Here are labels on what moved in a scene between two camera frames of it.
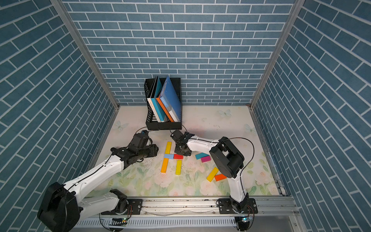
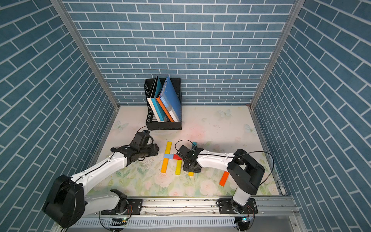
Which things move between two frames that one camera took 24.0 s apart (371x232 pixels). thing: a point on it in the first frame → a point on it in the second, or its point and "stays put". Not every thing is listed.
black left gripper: (153, 151) stays put
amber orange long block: (164, 165) stays put
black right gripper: (177, 151) → (185, 168)
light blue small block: (168, 156) stays put
